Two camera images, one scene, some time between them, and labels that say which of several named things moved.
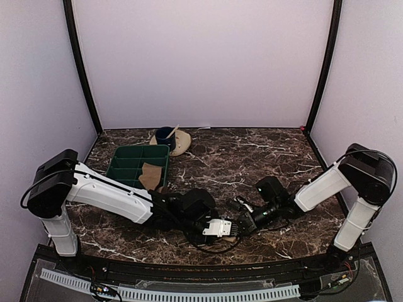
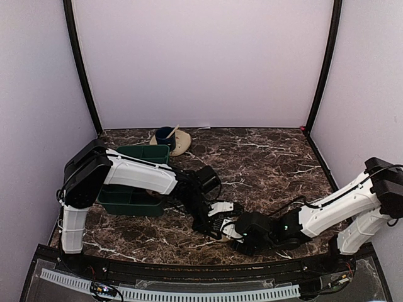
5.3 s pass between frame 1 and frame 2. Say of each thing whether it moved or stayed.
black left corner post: stayed
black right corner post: stayed
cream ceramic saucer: stayed
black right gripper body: moved
